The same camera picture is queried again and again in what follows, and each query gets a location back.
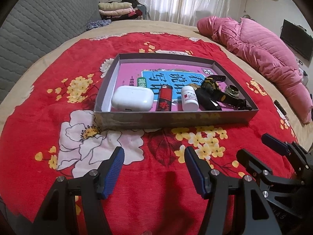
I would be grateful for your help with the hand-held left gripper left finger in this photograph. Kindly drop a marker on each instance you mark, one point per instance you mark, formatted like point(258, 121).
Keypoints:
point(113, 171)

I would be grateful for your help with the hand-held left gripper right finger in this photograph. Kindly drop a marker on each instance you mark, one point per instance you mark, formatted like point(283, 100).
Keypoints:
point(194, 171)

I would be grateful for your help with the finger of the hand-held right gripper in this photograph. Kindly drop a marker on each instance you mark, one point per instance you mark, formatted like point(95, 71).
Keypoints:
point(275, 142)
point(254, 164)

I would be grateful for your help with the grey cardboard box tray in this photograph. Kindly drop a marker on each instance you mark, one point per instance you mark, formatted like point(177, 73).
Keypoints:
point(171, 121)

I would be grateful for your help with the metal flange nut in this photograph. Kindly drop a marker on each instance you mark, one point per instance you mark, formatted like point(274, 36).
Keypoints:
point(232, 91)

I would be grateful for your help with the white medicine bottle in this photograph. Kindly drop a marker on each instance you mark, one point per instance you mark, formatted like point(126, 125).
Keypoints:
point(190, 100)

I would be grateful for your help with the white earbuds case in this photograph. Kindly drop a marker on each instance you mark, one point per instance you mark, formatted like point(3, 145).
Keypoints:
point(132, 98)

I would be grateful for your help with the red lighter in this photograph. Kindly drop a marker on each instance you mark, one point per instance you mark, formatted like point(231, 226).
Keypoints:
point(164, 100)

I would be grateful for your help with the pink quilted duvet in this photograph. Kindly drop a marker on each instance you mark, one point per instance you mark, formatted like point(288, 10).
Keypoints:
point(256, 46)

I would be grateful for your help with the pink book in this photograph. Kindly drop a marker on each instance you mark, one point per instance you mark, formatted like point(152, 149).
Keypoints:
point(132, 71)

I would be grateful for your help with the black television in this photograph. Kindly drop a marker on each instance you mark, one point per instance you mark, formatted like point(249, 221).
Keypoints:
point(296, 40)

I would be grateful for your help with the red floral blanket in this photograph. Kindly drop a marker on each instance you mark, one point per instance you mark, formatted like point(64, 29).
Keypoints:
point(73, 53)

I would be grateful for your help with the blue patterned cloth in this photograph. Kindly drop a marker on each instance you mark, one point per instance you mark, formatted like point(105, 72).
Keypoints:
point(99, 25)

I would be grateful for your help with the dark red folded clothes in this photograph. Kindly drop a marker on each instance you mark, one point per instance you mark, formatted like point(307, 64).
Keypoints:
point(135, 16)

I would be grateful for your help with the pink folded cloth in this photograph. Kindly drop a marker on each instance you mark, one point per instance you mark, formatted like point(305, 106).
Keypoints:
point(117, 12)

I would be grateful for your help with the grey quilted headboard cover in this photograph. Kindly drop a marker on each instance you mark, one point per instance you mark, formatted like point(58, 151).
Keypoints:
point(36, 29)

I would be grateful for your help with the white curtain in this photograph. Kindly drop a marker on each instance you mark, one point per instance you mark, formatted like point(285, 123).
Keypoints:
point(183, 2)

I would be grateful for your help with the black clothes heap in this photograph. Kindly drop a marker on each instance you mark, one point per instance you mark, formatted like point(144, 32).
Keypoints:
point(130, 1)

